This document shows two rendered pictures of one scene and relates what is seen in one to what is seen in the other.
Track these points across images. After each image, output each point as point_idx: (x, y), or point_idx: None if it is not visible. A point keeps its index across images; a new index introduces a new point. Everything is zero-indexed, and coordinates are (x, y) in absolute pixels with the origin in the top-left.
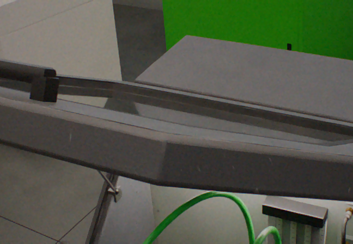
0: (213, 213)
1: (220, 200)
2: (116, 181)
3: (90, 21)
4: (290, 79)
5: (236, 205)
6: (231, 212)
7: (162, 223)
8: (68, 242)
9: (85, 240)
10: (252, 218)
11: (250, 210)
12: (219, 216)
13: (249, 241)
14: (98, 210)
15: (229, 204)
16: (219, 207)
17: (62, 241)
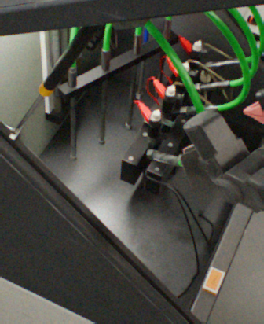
0: (3, 84)
1: (6, 60)
2: (4, 124)
3: None
4: None
5: (18, 47)
6: (15, 61)
7: (164, 38)
8: (202, 122)
9: (57, 202)
10: (30, 46)
11: (27, 38)
12: (7, 80)
13: None
14: (30, 166)
15: (12, 55)
16: (6, 69)
17: (203, 126)
